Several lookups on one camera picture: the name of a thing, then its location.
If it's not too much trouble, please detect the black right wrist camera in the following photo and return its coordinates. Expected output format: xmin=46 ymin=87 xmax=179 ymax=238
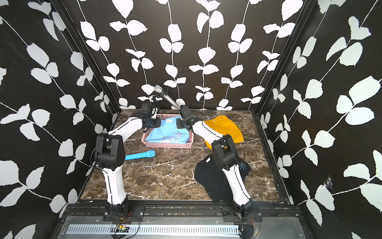
xmin=179 ymin=105 xmax=194 ymax=120

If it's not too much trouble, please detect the small circuit board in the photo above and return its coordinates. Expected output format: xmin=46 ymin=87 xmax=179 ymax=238
xmin=115 ymin=225 xmax=130 ymax=233

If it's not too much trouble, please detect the blue toy microphone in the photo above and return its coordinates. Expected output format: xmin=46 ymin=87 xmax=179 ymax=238
xmin=125 ymin=150 xmax=156 ymax=161

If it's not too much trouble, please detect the pink plastic basket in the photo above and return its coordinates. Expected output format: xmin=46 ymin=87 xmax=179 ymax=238
xmin=141 ymin=114 xmax=194 ymax=148

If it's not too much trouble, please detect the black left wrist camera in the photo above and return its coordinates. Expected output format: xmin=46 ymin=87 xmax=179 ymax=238
xmin=138 ymin=103 xmax=157 ymax=119

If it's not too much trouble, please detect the yellow t-shirt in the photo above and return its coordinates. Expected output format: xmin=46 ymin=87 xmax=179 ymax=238
xmin=204 ymin=116 xmax=244 ymax=143

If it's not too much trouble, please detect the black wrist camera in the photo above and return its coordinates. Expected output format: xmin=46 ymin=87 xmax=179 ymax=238
xmin=138 ymin=103 xmax=157 ymax=119
xmin=179 ymin=105 xmax=194 ymax=120

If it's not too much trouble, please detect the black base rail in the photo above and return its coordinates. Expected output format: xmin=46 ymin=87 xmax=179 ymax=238
xmin=62 ymin=200 xmax=304 ymax=224

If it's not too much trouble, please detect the light blue t-shirt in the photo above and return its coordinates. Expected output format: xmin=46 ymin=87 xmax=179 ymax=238
xmin=145 ymin=115 xmax=190 ymax=144

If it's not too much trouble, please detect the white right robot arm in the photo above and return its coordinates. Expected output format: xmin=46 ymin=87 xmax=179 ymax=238
xmin=177 ymin=118 xmax=256 ymax=221

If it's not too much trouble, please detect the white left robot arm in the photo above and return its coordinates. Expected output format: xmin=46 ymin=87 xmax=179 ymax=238
xmin=94 ymin=116 xmax=161 ymax=217

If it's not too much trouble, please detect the silver microphone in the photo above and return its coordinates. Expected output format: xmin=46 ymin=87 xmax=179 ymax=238
xmin=154 ymin=85 xmax=181 ymax=110

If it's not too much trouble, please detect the black t-shirt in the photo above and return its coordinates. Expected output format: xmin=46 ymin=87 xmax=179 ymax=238
xmin=195 ymin=154 xmax=233 ymax=203

